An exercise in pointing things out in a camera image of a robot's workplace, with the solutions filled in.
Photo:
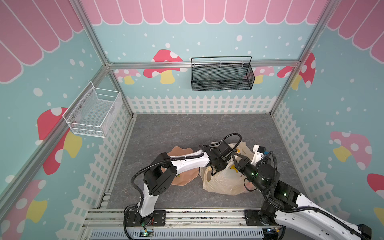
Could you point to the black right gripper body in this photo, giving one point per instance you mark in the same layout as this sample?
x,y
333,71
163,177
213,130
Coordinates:
x,y
238,163

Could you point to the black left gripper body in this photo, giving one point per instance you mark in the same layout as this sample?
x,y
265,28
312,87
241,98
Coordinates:
x,y
221,165

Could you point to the beige plastic bag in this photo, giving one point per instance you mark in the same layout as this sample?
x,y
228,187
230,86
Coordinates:
x,y
226,182

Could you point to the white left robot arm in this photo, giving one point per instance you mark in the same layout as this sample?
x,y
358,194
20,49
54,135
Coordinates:
x,y
156,178

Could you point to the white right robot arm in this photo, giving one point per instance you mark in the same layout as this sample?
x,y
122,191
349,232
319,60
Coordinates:
x,y
286,206

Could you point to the pink scalloped fruit bowl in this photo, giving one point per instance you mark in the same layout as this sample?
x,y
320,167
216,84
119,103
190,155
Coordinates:
x,y
185,177

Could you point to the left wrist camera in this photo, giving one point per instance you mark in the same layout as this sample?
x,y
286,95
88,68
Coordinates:
x,y
224,149

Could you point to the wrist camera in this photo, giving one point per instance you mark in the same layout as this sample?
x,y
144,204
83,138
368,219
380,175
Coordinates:
x,y
224,149
259,152

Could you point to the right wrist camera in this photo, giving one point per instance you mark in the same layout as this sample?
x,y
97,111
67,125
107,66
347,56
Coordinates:
x,y
259,152

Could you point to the black mesh wall basket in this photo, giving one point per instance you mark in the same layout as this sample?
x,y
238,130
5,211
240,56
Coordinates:
x,y
228,73

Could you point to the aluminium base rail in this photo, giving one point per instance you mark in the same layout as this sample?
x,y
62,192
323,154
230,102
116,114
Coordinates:
x,y
179,224

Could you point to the white wire wall basket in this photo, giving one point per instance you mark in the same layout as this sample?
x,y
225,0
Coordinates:
x,y
93,112

